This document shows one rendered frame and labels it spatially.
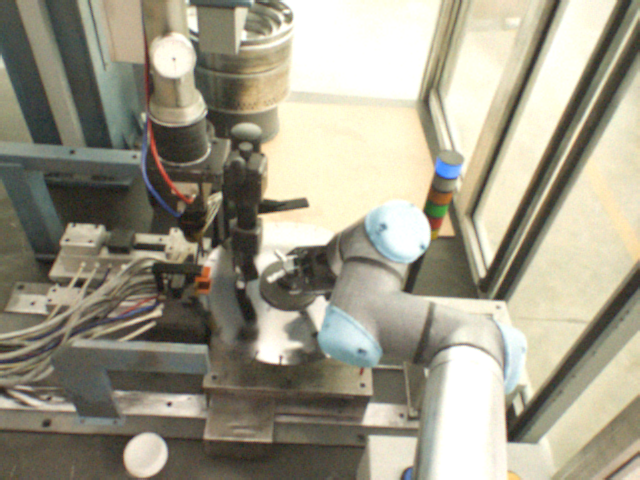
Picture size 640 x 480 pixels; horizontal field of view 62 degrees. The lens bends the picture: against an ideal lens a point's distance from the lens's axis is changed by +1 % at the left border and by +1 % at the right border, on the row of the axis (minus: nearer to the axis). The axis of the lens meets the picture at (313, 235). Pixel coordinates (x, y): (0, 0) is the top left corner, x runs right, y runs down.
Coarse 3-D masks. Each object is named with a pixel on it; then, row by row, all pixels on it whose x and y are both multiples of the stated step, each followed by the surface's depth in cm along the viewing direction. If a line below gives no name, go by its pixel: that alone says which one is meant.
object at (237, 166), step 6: (234, 162) 69; (240, 162) 69; (234, 168) 69; (240, 168) 69; (234, 174) 70; (240, 174) 70; (234, 180) 71; (240, 180) 70; (234, 186) 72; (240, 186) 72; (234, 192) 73; (240, 192) 72; (240, 198) 73; (240, 204) 74
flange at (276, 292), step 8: (272, 264) 99; (280, 264) 99; (264, 272) 98; (272, 272) 98; (264, 280) 96; (280, 280) 95; (264, 288) 95; (272, 288) 95; (280, 288) 95; (288, 288) 95; (264, 296) 94; (272, 296) 94; (280, 296) 94; (288, 296) 94; (312, 296) 95; (272, 304) 94; (280, 304) 93; (288, 304) 93; (296, 304) 93; (304, 304) 94
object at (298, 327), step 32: (288, 224) 108; (224, 256) 101; (256, 256) 102; (288, 256) 102; (224, 288) 96; (256, 288) 96; (224, 320) 91; (256, 320) 91; (288, 320) 92; (320, 320) 92; (288, 352) 87; (320, 352) 88
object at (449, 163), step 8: (448, 152) 94; (456, 152) 95; (440, 160) 93; (448, 160) 93; (456, 160) 93; (440, 168) 94; (448, 168) 93; (456, 168) 93; (448, 176) 94; (456, 176) 94
